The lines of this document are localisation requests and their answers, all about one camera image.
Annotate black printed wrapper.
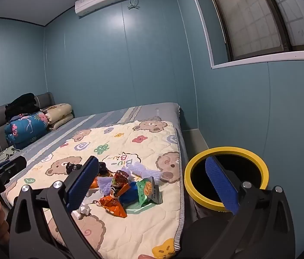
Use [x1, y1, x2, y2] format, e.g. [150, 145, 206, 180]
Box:
[66, 163, 82, 174]

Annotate black folded clothes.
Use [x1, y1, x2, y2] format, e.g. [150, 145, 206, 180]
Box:
[5, 93, 41, 120]

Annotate white tissue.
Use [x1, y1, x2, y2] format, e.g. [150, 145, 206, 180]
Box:
[72, 204, 92, 218]

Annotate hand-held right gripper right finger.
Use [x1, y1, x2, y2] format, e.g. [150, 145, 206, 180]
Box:
[205, 156, 295, 259]

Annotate printed bear blanket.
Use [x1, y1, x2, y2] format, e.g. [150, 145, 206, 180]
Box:
[5, 120, 185, 259]

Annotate green snack packet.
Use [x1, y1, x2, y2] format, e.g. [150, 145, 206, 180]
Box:
[136, 177, 163, 208]

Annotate blue floral quilt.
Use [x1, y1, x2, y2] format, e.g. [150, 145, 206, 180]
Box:
[5, 112, 50, 149]

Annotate window with frosted glass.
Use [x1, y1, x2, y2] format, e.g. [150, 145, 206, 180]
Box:
[186, 0, 304, 69]

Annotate red snack wrapper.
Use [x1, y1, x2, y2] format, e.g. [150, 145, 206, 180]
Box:
[111, 171, 131, 195]

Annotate orange snack packet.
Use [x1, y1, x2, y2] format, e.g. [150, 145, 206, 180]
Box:
[99, 196, 128, 218]

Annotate beige folded quilt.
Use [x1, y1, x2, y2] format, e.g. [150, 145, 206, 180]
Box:
[43, 103, 74, 130]

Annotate yellow rimmed trash bin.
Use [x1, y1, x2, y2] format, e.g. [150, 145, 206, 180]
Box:
[184, 147, 270, 219]

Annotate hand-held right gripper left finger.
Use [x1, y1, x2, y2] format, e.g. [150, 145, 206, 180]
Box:
[9, 156, 100, 259]

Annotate green power strip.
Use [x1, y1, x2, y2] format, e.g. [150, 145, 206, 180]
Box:
[0, 146, 16, 164]

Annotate blue plastic bag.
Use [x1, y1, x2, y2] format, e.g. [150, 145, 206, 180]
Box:
[118, 182, 142, 205]

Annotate bed with striped sheet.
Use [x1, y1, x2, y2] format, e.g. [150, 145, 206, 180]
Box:
[0, 103, 196, 222]

